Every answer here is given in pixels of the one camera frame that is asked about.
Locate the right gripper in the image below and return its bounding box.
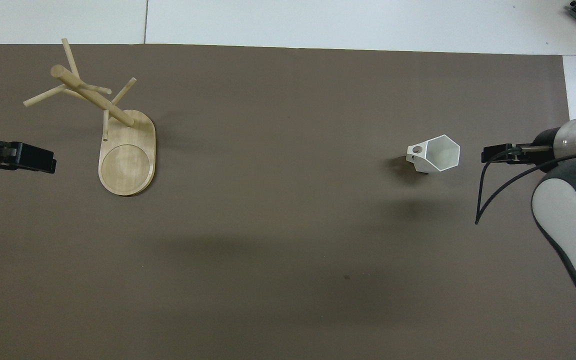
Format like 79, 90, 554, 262
517, 127, 563, 166

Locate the white angular cup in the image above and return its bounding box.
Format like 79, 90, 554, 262
406, 134, 462, 175

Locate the wooden cup rack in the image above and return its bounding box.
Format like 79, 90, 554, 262
23, 38, 157, 197

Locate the black cable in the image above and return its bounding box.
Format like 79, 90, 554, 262
474, 144, 576, 225

